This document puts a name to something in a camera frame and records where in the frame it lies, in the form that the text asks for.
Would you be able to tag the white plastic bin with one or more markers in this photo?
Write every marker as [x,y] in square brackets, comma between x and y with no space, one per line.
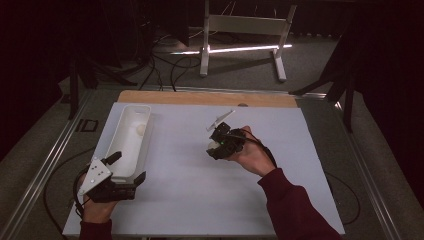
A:
[128,146]

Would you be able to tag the black stand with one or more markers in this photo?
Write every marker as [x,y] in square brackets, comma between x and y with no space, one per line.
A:
[346,96]
[74,90]

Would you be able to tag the person's left hand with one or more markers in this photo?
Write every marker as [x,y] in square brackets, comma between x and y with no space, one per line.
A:
[96,211]

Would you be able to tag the white ping-pong ball with mark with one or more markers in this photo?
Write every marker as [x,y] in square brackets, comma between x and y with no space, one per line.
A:
[212,145]

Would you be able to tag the white metal stand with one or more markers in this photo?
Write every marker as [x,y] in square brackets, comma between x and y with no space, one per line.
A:
[246,25]

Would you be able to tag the person's right hand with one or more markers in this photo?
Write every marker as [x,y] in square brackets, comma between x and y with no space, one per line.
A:
[255,158]

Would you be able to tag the shiny metal floor bar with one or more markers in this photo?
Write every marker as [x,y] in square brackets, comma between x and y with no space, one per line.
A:
[240,49]

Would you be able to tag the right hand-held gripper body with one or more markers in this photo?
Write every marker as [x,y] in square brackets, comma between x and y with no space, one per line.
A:
[231,143]

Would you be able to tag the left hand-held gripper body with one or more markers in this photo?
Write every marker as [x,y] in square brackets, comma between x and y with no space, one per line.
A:
[100,186]

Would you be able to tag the black floor bracket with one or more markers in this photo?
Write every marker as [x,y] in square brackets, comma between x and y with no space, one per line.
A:
[87,125]

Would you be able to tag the dark curtain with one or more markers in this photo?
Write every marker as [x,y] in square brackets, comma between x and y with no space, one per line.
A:
[396,83]
[26,66]

